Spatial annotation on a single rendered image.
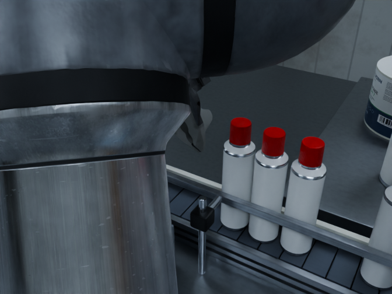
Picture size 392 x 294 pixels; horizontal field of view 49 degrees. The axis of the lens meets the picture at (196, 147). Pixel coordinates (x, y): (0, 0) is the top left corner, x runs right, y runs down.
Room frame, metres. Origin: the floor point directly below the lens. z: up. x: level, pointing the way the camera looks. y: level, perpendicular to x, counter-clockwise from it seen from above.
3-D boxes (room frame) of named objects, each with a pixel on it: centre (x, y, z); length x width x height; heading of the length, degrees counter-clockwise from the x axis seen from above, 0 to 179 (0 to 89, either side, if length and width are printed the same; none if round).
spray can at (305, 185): (0.51, -0.17, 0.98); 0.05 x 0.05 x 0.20
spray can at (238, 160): (0.57, -0.07, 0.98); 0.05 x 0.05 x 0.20
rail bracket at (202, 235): (0.52, -0.02, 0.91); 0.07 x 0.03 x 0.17; 149
